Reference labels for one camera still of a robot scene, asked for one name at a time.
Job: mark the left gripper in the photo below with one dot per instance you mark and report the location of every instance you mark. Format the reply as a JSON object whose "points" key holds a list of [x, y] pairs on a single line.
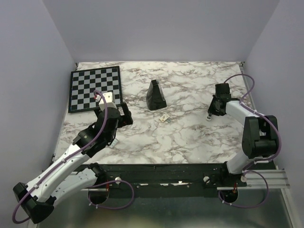
{"points": [[126, 119]]}

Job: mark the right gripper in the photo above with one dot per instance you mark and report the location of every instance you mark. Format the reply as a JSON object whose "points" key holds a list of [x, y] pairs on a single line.
{"points": [[211, 110]]}

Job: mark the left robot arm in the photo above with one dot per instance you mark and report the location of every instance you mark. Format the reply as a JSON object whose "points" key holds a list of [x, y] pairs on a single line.
{"points": [[39, 197]]}

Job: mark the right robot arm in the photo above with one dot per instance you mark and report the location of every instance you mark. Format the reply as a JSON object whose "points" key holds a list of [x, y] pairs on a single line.
{"points": [[260, 138]]}

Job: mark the black wedge stand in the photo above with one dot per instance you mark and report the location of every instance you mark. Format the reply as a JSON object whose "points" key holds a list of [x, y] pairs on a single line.
{"points": [[155, 98]]}

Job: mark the small staple box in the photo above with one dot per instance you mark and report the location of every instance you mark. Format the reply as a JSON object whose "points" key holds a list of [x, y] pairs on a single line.
{"points": [[164, 117]]}

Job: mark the black white chessboard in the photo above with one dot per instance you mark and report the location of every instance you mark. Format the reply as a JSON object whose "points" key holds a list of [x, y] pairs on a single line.
{"points": [[83, 83]]}

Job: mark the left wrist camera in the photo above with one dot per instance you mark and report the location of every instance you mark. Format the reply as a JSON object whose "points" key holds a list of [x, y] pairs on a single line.
{"points": [[109, 101]]}

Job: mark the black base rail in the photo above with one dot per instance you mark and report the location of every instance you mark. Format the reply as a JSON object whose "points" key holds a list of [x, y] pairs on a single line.
{"points": [[164, 180]]}

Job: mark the aluminium extrusion rail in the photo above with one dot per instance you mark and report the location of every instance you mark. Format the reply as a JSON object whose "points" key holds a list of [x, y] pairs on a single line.
{"points": [[254, 180]]}

